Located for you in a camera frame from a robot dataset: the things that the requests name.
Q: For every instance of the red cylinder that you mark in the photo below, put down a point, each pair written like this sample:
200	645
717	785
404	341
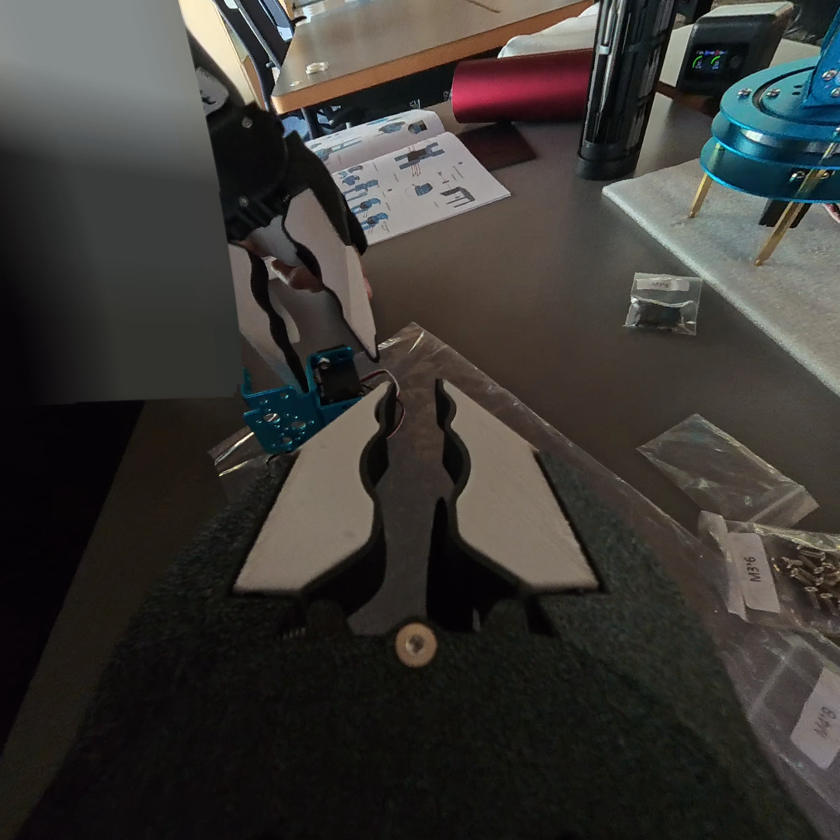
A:
525	85

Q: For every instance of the blue acrylic round robot base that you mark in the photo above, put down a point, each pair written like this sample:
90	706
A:
774	131

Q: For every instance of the black bottle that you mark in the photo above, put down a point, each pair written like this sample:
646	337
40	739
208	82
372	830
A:
623	98

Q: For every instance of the pile of clear screw bags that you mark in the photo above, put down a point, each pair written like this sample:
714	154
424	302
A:
774	590

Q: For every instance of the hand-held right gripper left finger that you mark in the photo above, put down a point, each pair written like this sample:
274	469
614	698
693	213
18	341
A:
308	518

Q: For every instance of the dark brown flat case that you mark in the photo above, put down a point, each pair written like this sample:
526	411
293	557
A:
499	148

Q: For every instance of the white instruction manual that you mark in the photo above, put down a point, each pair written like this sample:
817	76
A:
420	184

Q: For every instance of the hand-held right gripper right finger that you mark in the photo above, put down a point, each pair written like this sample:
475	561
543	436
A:
518	518

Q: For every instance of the blue perforated metal bracket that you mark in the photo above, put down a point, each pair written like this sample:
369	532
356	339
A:
282	420

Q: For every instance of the zip bag with black parts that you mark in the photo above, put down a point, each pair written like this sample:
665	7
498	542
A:
663	305

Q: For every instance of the black office chair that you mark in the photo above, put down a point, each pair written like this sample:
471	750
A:
262	39

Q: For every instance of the large clear plastic bag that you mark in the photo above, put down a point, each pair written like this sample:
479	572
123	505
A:
499	407

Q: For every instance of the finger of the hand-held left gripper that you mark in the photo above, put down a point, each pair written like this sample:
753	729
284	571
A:
334	262
253	295

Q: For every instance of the white foam sheet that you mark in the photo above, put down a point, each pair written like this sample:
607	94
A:
754	295

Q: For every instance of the black device with screen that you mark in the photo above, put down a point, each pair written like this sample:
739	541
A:
728	52

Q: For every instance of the person's left hand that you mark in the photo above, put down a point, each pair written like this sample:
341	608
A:
302	279

